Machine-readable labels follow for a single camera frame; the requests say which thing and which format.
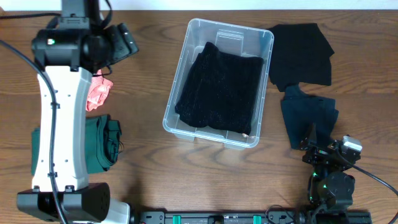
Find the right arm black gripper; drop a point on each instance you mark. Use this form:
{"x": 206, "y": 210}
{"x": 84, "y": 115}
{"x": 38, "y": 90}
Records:
{"x": 319, "y": 151}

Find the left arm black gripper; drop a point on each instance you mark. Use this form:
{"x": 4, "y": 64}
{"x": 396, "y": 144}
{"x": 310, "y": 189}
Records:
{"x": 125, "y": 42}

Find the pink garment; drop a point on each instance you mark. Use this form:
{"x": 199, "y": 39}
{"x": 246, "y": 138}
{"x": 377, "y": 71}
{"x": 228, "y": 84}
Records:
{"x": 98, "y": 91}

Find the black knit garment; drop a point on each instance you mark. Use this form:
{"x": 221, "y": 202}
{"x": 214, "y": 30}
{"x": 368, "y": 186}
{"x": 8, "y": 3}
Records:
{"x": 220, "y": 91}

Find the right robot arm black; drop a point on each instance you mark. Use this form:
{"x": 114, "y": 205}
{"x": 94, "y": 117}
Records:
{"x": 330, "y": 188}

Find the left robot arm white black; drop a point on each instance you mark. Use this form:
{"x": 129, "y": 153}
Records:
{"x": 66, "y": 57}

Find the dark teal folded garment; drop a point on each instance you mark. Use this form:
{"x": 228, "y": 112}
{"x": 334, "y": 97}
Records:
{"x": 302, "y": 111}

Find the black folded cloth right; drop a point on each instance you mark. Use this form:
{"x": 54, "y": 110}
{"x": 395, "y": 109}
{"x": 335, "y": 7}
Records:
{"x": 301, "y": 54}

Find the green folded garment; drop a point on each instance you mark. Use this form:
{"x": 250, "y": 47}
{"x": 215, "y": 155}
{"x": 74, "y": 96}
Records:
{"x": 102, "y": 141}

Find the clear plastic storage bin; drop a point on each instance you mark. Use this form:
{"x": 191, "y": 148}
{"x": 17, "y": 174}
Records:
{"x": 229, "y": 38}

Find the black mounting rail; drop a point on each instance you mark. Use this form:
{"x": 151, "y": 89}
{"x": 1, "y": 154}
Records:
{"x": 273, "y": 216}

